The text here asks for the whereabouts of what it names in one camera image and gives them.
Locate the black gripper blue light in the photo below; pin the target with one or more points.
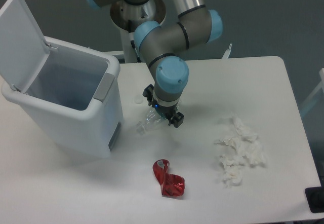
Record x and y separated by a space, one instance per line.
169 112

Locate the clear plastic bottle green label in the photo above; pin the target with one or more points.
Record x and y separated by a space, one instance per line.
152 120

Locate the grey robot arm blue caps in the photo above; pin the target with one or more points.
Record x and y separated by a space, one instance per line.
158 46

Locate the white bottle cap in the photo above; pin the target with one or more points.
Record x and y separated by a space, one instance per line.
138 99

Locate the crushed red can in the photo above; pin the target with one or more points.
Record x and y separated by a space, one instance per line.
171 185

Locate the white trash bin open lid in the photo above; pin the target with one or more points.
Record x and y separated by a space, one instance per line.
70 91

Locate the crumpled white tissue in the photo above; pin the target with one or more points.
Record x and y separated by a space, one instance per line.
244 149

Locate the black device at table edge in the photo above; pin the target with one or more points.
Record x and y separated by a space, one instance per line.
314 197

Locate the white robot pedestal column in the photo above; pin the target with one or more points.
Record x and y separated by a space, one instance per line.
127 49

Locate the white frame at right edge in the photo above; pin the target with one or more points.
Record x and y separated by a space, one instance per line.
313 98

